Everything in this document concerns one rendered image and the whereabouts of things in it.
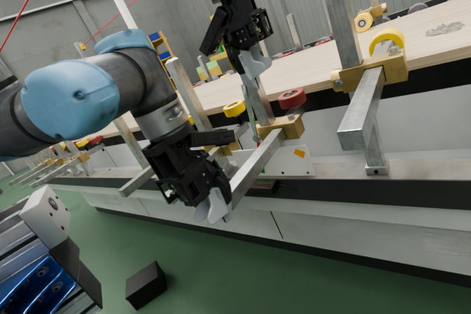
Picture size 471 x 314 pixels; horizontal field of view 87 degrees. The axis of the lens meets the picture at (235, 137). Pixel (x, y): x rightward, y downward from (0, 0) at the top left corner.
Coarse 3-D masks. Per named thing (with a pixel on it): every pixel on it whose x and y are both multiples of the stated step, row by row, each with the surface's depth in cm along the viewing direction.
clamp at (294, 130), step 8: (280, 120) 69; (296, 120) 66; (264, 128) 70; (272, 128) 69; (288, 128) 66; (296, 128) 65; (304, 128) 69; (264, 136) 72; (288, 136) 67; (296, 136) 66
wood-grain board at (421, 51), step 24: (456, 0) 100; (384, 24) 117; (408, 24) 97; (432, 24) 83; (312, 48) 138; (336, 48) 111; (408, 48) 70; (432, 48) 62; (456, 48) 56; (264, 72) 132; (288, 72) 107; (312, 72) 90; (216, 96) 127; (240, 96) 103
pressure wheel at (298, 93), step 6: (294, 90) 77; (300, 90) 74; (282, 96) 77; (288, 96) 75; (294, 96) 72; (300, 96) 72; (282, 102) 74; (288, 102) 73; (294, 102) 72; (300, 102) 73; (282, 108) 76; (288, 108) 74; (294, 108) 76
